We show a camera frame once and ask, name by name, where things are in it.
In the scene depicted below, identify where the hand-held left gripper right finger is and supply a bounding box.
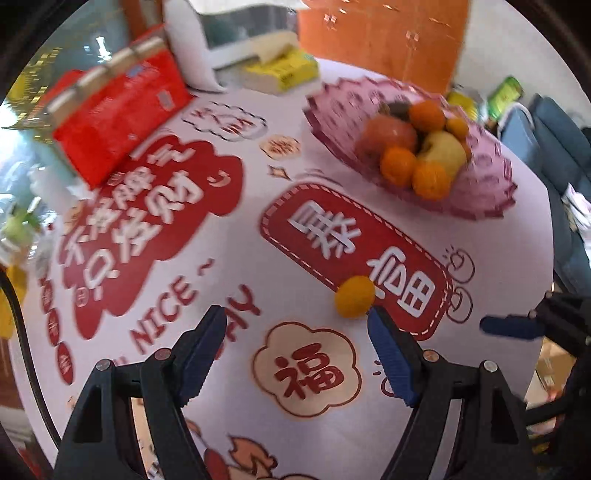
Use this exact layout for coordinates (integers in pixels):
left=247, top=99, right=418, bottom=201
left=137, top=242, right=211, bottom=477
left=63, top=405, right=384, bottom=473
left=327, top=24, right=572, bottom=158
left=368, top=305, right=539, bottom=480

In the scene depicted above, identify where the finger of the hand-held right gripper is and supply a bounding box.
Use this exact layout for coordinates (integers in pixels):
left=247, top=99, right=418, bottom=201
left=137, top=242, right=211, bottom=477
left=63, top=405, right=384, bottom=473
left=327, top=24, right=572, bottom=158
left=480, top=291, right=591, bottom=352

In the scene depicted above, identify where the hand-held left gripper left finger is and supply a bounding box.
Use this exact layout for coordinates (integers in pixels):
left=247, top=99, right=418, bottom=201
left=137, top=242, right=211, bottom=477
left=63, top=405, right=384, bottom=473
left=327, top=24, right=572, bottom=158
left=54, top=305, right=228, bottom=480

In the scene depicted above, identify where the small yellow kumquat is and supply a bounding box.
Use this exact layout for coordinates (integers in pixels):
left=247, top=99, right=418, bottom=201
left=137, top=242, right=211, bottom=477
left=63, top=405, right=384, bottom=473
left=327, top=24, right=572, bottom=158
left=335, top=275, right=377, bottom=319

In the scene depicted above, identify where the pink scalloped fruit plate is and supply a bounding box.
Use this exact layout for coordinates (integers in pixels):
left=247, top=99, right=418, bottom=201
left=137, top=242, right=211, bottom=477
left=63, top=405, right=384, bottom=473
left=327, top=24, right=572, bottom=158
left=302, top=78, right=519, bottom=220

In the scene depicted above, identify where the yellow brown spotted pear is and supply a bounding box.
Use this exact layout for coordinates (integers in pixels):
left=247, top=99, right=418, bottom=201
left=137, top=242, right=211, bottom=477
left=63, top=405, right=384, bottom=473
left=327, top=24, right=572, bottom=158
left=416, top=130, right=468, bottom=178

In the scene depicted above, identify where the cardboard box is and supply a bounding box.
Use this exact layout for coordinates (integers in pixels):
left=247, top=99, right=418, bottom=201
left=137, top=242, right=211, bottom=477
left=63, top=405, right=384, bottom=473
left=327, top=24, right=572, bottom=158
left=536, top=339, right=578, bottom=404

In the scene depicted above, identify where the blue sofa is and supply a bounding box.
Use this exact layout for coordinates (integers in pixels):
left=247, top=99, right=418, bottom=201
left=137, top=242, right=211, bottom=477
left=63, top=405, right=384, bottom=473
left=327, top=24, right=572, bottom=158
left=500, top=95, right=591, bottom=296

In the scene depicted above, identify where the flat yellow box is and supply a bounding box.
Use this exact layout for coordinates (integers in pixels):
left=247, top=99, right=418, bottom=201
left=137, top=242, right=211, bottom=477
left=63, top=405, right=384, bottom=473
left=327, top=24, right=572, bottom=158
left=0, top=265, right=21, bottom=340

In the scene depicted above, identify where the small orange tangerine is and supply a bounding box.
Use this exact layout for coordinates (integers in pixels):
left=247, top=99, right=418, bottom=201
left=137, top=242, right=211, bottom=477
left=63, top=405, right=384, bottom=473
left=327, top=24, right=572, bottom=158
left=445, top=117, right=469, bottom=141

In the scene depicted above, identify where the red apple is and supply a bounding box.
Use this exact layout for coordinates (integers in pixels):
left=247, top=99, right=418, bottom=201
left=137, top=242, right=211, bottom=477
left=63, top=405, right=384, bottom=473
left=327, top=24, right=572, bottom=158
left=361, top=114, right=419, bottom=155

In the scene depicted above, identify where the green can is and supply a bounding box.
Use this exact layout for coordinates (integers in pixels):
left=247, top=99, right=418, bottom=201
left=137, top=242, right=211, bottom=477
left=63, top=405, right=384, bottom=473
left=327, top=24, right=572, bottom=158
left=488, top=76, right=523, bottom=118

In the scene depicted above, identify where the yellow tissue box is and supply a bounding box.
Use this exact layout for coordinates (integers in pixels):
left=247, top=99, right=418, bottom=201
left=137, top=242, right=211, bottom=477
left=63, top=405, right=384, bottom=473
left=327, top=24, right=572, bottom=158
left=242, top=46, right=320, bottom=95

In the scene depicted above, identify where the white countertop appliance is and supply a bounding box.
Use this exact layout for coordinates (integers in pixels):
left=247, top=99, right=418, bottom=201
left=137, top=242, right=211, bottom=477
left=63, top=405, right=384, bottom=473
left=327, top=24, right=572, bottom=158
left=163, top=0, right=305, bottom=93

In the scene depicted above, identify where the orange wooden cabinet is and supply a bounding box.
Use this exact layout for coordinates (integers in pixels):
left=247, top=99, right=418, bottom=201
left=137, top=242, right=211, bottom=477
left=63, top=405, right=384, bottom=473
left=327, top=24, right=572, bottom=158
left=297, top=0, right=469, bottom=95

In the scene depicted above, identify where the black cable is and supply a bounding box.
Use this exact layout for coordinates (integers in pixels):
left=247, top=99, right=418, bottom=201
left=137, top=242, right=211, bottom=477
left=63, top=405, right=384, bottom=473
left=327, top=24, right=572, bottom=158
left=0, top=265, right=63, bottom=462

